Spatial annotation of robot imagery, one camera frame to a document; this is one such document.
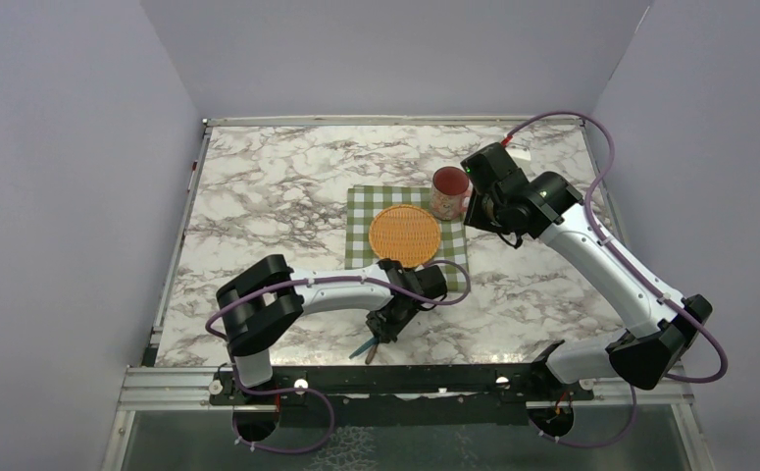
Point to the pink ceramic mug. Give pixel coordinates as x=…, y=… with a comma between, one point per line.
x=450, y=187

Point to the brown handled utensil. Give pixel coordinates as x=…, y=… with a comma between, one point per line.
x=371, y=354

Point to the orange woven plate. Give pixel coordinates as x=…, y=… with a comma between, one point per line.
x=405, y=233

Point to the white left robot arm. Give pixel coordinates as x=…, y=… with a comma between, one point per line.
x=259, y=305

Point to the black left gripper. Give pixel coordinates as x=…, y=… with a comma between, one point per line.
x=387, y=333

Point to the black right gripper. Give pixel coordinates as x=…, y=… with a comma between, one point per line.
x=476, y=217

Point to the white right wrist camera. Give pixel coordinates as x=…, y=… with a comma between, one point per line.
x=519, y=154

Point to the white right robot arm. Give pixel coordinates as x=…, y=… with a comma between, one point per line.
x=658, y=325

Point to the blue handled utensil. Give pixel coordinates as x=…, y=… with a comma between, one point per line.
x=365, y=347

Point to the aluminium mounting rail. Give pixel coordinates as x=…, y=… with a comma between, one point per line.
x=204, y=388

